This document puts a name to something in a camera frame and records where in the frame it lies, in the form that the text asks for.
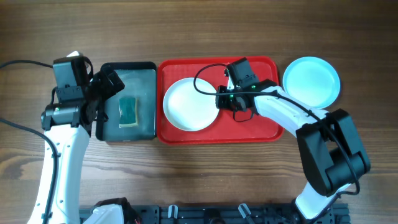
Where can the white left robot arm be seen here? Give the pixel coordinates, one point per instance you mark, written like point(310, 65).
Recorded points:
point(67, 130)

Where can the white plate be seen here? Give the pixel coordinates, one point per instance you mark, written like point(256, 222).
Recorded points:
point(189, 104)

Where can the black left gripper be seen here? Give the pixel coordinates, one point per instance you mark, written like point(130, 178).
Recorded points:
point(104, 86)

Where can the black water tray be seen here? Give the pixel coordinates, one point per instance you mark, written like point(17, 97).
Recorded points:
point(140, 81)

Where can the yellow green sponge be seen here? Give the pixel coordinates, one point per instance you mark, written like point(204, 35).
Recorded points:
point(128, 112)

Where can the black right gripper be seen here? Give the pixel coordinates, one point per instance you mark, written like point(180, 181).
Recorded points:
point(222, 98)

